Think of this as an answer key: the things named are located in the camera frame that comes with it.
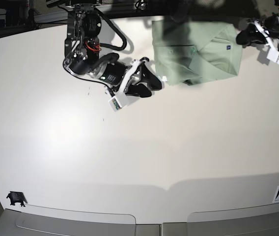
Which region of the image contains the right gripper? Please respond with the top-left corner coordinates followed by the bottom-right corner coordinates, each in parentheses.
top-left (90, 58), bottom-right (163, 97)

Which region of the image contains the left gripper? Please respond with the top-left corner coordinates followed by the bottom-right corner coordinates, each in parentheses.
top-left (236, 14), bottom-right (279, 46)

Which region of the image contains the green T-shirt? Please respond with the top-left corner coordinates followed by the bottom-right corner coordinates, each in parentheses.
top-left (152, 20), bottom-right (242, 86)

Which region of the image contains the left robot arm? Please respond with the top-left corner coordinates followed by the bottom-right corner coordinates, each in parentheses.
top-left (236, 0), bottom-right (279, 51)

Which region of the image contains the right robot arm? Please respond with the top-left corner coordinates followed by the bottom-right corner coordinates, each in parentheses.
top-left (62, 0), bottom-right (163, 98)

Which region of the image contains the black table clamp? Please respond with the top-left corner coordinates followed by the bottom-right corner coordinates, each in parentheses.
top-left (6, 191), bottom-right (28, 207)

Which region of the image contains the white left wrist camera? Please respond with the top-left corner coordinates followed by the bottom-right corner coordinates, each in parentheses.
top-left (266, 48), bottom-right (279, 64)

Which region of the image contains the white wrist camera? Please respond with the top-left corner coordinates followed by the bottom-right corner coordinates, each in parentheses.
top-left (108, 93), bottom-right (129, 112)
top-left (266, 48), bottom-right (279, 64)

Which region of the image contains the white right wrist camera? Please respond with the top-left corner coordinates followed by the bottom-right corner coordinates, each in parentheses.
top-left (108, 93), bottom-right (129, 112)

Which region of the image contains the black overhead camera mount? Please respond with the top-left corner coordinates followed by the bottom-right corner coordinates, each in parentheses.
top-left (170, 0), bottom-right (193, 23)

